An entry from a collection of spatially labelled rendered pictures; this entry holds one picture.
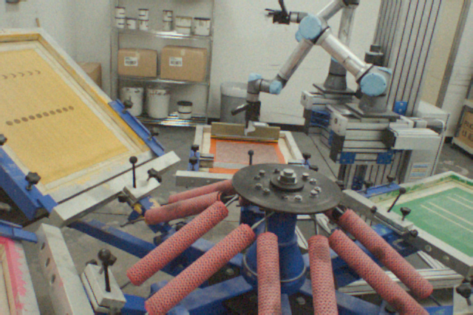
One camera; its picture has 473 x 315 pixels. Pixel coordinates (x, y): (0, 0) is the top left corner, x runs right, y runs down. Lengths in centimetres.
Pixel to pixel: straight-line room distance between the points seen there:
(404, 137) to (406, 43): 55
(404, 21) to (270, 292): 186
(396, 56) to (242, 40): 333
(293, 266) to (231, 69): 459
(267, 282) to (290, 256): 25
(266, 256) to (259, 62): 477
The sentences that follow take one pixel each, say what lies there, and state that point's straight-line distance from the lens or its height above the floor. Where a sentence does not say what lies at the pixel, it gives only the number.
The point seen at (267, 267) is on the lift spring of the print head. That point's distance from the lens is 95.
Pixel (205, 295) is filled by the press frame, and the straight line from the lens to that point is 116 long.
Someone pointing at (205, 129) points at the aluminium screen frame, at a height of 98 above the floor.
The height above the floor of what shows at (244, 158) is 95.
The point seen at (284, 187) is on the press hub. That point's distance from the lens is 107.
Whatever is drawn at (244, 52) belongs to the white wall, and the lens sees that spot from 557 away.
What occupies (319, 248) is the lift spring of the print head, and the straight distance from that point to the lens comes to 100.
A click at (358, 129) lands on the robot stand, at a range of 228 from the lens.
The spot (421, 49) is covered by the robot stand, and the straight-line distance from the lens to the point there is 257.
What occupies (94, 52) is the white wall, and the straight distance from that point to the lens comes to 579.
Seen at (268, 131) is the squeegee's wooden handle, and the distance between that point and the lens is 243.
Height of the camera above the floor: 178
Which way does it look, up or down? 22 degrees down
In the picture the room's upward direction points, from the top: 6 degrees clockwise
